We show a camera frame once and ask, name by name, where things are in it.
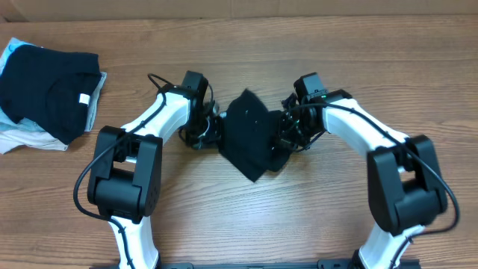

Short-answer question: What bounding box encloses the black t-shirt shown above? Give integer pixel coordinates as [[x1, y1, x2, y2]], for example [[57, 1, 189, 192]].
[[219, 89, 291, 182]]

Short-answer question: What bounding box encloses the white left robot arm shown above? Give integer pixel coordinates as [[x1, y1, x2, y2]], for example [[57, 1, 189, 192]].
[[79, 71, 220, 268]]

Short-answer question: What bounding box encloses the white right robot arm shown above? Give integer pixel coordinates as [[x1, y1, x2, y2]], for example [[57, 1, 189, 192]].
[[276, 73, 447, 268]]

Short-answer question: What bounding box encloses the folded grey garment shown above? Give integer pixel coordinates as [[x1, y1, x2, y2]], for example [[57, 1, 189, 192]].
[[85, 72, 108, 132]]

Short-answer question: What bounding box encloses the folded dark navy shirt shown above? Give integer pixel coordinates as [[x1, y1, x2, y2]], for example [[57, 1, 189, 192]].
[[1, 45, 102, 144]]

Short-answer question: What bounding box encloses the folded white garment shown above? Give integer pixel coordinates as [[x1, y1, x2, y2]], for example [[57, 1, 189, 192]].
[[1, 37, 68, 154]]

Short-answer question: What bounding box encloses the brown cardboard backboard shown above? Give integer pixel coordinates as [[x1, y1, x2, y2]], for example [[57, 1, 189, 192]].
[[1, 0, 477, 22]]

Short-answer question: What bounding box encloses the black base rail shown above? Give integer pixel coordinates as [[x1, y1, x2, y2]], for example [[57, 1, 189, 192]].
[[89, 258, 374, 269]]

